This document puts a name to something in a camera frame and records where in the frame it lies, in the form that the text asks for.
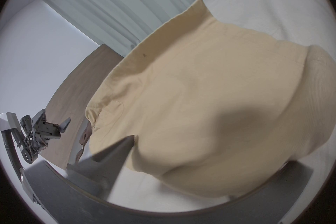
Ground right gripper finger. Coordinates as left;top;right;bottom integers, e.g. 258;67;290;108
66;135;139;202

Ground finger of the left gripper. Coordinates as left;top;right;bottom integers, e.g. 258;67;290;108
59;117;71;134
32;110;47;124

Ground beige shorts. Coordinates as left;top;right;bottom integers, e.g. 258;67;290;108
85;0;336;198

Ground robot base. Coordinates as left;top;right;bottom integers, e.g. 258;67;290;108
19;169;44;209

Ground bed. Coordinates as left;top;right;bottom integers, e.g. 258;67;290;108
45;0;336;212

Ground brown garment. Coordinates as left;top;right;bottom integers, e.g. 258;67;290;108
76;124;93;164

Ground pale grey-green curtain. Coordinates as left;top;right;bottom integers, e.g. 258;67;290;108
39;0;244;57

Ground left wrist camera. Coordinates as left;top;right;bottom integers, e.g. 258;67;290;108
20;115;32;131

